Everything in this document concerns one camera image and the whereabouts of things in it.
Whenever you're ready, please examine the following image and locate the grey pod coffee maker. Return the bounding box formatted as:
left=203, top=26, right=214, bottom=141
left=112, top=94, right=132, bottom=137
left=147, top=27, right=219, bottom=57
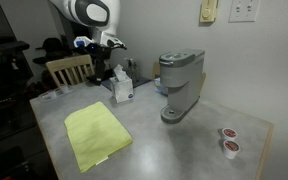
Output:
left=158, top=48, right=207, bottom=125

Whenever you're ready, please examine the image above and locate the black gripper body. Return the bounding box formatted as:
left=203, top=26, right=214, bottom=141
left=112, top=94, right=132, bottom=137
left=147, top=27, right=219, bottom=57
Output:
left=91, top=46, right=116, bottom=69

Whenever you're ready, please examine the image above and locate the speckled white tissue box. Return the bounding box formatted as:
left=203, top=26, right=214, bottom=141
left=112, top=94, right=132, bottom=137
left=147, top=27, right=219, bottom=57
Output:
left=109, top=64, right=135, bottom=104

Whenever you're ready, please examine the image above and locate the black cap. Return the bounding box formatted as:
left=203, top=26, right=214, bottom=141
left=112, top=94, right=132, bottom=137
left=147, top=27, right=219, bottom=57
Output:
left=34, top=37, right=64, bottom=54

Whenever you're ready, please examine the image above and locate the white coffee pod red lid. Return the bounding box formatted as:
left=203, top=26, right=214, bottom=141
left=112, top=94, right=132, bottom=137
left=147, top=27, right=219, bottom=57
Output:
left=221, top=127, right=239, bottom=141
left=222, top=139, right=242, bottom=160

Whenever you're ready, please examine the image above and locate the pale wooden slatted chair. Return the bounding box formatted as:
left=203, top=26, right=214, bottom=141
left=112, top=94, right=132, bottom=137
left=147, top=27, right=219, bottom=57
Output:
left=45, top=54, right=95, bottom=89

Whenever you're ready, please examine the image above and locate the glass utensil holder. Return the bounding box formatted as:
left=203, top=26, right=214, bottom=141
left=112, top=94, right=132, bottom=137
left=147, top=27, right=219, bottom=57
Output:
left=123, top=57, right=142, bottom=84

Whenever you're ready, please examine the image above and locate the dark blue cloth mat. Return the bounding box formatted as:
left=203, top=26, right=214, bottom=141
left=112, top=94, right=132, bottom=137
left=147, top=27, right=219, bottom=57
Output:
left=100, top=76, right=152, bottom=90

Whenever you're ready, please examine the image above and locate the white light switch plate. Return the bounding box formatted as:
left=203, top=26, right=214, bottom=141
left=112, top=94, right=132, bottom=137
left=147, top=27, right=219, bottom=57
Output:
left=228, top=0, right=262, bottom=24

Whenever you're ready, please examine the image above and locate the blue wipes packet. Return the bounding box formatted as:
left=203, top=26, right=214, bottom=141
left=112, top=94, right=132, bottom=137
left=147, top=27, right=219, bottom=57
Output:
left=153, top=77, right=169, bottom=97

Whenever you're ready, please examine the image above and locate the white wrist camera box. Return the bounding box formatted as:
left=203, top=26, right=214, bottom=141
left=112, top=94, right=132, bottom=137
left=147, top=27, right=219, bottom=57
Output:
left=72, top=36, right=95, bottom=50

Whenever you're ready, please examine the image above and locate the yellow-green microfiber towel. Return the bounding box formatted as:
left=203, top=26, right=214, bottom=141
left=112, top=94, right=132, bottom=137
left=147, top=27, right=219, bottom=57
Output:
left=63, top=101, right=134, bottom=174

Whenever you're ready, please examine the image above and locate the clear plastic tray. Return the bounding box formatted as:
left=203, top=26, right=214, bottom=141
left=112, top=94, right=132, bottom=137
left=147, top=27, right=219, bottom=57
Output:
left=37, top=84, right=75, bottom=102

